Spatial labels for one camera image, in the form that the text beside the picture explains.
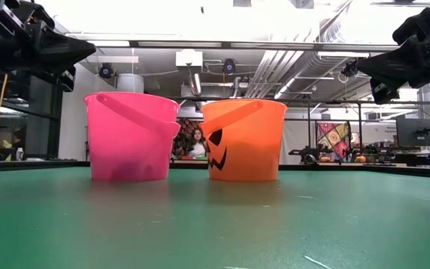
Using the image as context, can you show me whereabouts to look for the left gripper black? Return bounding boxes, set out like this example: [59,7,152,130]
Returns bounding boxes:
[0,0,96,93]

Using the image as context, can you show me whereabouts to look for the pink plastic bucket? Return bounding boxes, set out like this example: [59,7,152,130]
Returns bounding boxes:
[83,91,181,183]

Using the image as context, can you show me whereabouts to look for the black round ceiling device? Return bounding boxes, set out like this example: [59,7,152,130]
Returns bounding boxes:
[222,58,237,75]
[98,62,116,80]

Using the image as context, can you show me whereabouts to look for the fluorescent ceiling light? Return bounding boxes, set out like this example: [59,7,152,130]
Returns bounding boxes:
[87,39,131,49]

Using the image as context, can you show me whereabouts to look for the dark computer monitor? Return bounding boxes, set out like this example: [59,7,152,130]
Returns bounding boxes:
[395,118,430,148]

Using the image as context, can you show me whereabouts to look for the white cylindrical tank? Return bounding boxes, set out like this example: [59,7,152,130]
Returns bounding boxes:
[116,72,146,93]

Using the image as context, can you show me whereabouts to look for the colourful patterned cloth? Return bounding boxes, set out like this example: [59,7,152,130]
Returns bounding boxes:
[315,122,351,162]

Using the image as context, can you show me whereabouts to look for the white ceiling box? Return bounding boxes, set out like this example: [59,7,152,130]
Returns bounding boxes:
[175,49,204,69]

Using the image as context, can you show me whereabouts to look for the silver ceiling pipe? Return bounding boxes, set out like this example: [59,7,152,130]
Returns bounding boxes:
[187,63,204,97]

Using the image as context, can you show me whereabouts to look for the orange jack-o-lantern bucket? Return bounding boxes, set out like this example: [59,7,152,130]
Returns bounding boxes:
[199,98,288,183]

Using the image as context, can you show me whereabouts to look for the person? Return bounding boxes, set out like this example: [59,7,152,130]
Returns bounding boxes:
[188,129,208,158]

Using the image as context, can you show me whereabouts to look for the black table frame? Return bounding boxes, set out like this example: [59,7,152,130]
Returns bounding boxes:
[0,159,430,180]

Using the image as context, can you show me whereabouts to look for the silver ventilation duct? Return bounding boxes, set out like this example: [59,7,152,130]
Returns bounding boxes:
[244,0,399,100]

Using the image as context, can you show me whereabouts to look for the colourful wall tapestry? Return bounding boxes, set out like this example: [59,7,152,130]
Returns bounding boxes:
[172,118,208,161]

